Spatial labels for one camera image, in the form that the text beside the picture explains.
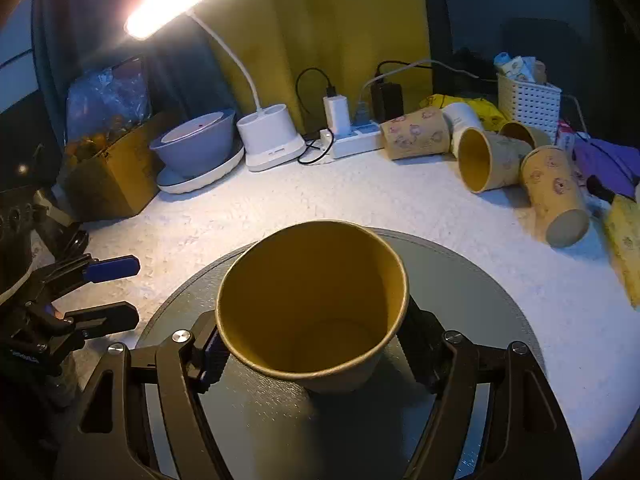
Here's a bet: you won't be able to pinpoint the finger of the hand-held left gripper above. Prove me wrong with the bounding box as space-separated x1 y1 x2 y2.
30 254 141 302
25 302 140 357

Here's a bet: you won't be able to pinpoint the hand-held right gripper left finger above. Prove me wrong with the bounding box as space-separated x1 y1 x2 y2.
54 310 233 480

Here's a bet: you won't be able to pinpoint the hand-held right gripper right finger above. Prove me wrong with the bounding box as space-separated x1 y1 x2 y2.
397 297 583 480

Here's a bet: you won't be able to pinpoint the printed brown paper cup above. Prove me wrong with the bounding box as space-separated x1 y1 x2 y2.
498 120 551 150
519 145 592 249
457 127 534 195
380 107 452 161

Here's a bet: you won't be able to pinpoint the white paper cup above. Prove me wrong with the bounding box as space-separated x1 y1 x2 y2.
442 102 485 154

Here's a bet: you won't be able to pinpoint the grey round mat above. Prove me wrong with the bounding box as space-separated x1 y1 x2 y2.
135 227 549 480

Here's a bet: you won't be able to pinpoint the cardboard box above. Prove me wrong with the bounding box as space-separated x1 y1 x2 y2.
59 110 182 222

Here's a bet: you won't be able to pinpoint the purple bowl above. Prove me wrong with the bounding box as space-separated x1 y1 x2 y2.
149 108 237 179

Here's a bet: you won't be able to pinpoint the white plate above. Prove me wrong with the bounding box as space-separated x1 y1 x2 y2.
156 141 246 195

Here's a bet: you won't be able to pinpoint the blue plastic bag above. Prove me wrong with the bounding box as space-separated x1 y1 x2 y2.
65 57 154 137

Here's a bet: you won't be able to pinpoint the white desk lamp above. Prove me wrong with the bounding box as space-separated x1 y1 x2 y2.
124 0 307 173

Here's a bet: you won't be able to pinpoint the white power strip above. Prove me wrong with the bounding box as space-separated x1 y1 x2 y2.
320 120 386 160

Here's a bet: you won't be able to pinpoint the yellow printed packet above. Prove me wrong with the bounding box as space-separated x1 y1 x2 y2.
602 194 640 309

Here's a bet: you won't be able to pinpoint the yellow plastic bag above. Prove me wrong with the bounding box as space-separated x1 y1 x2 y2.
419 93 506 134

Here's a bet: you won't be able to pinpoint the black power adapter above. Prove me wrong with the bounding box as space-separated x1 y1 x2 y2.
370 79 405 122

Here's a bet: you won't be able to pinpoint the white charger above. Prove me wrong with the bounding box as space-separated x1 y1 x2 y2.
323 94 351 137

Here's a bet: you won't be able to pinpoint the pink white box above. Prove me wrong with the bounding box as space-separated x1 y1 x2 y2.
555 119 591 151

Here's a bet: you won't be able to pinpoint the purple cloth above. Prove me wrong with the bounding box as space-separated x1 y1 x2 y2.
572 137 640 199

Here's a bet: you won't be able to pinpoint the white slotted basket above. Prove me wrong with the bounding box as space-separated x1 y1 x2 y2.
496 72 564 144

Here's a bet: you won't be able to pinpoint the packets in basket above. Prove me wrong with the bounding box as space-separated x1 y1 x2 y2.
493 52 549 85

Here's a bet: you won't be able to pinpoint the black cable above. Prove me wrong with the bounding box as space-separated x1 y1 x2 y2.
295 67 335 166

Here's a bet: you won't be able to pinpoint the grey cable with blue plug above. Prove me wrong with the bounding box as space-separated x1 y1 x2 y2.
355 58 482 125

